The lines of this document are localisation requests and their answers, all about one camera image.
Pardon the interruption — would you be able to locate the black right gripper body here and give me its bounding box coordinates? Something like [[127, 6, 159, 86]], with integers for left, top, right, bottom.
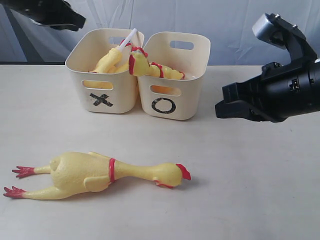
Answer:
[[246, 61, 320, 123]]

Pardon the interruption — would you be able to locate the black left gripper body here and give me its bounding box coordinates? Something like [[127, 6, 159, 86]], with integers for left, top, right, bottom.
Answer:
[[4, 0, 68, 24]]

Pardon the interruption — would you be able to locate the chicken head with white tube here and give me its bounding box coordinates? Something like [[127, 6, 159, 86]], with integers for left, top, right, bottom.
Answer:
[[90, 28, 137, 74]]

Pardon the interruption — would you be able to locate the headless rubber chicken body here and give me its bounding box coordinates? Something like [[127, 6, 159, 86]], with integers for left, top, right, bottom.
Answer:
[[83, 37, 132, 91]]

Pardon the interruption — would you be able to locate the whole yellow rubber chicken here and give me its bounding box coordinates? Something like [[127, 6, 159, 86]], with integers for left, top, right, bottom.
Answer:
[[128, 46, 185, 80]]

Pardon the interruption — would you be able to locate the cream bin marked O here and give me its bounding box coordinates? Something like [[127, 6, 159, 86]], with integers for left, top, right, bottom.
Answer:
[[137, 31, 211, 120]]

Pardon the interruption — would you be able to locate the cream bin marked X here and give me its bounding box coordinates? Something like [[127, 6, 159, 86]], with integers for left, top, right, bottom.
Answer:
[[65, 28, 145, 114]]

